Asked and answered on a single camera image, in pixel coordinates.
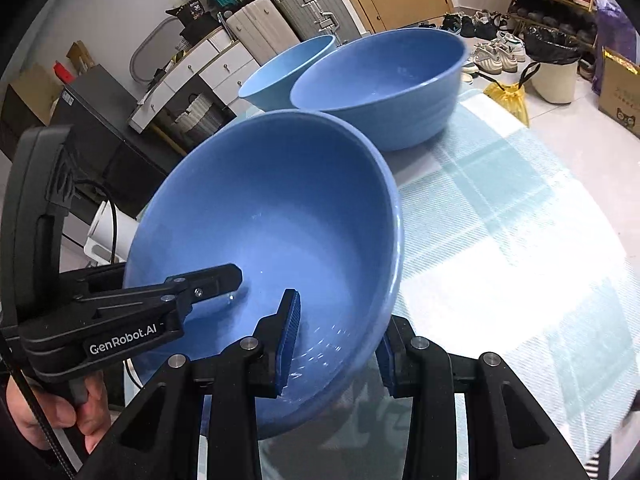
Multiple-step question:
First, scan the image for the teal checked tablecloth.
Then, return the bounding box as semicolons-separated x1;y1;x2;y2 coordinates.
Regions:
197;87;640;480

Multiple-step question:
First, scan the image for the purple bag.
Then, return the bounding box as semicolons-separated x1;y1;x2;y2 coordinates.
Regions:
592;2;634;96

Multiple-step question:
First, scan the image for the thin black cable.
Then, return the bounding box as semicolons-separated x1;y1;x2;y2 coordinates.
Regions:
74;179;144;391

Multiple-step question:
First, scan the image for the black bag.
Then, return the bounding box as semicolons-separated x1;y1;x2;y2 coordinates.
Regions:
165;1;219;41

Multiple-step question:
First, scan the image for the large blue bowl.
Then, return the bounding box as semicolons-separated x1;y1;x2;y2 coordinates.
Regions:
290;27;469;152

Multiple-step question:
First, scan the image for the group of shoes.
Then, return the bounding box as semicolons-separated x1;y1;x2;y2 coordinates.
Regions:
440;0;601;87

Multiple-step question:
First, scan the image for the white bin with black bag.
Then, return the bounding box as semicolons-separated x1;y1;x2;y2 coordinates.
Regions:
520;27;584;106

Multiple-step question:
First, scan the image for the beige suitcase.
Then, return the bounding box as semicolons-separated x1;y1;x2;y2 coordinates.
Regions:
225;0;306;67

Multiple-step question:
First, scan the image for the grey oval mirror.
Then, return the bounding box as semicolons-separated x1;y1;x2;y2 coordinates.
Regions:
129;15;187;86

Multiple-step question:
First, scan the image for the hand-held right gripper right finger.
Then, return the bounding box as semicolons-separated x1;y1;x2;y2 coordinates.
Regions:
375;316;591;480

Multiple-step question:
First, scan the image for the metal shoe rack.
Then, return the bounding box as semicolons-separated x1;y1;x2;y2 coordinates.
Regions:
492;0;602;57

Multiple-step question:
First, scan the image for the printed cardboard box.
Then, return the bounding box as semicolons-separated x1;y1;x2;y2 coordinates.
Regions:
597;47;640;139

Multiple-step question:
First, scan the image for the braided black cable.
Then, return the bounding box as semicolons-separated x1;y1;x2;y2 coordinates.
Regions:
0;332;79;480

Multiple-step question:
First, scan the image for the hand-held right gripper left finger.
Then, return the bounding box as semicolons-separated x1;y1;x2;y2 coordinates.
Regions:
100;287;302;480

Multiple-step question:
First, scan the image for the white drawer cabinet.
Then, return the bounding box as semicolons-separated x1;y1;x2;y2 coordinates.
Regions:
127;25;262;136

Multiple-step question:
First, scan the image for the yellow plastic bag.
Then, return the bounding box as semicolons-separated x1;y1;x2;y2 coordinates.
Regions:
482;82;531;129

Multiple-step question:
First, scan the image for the person's left hand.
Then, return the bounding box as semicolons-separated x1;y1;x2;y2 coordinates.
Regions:
5;357;109;456

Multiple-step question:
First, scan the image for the black cabinet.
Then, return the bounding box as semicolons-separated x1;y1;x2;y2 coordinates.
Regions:
50;77;173;251

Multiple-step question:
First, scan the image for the silver suitcase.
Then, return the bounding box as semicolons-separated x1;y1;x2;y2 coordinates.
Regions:
272;0;363;44

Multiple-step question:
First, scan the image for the flat cardboard box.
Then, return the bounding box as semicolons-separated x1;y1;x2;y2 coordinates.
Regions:
0;62;67;161

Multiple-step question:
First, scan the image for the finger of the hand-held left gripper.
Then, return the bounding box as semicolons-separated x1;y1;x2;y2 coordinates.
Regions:
59;262;132;295
75;262;244;329

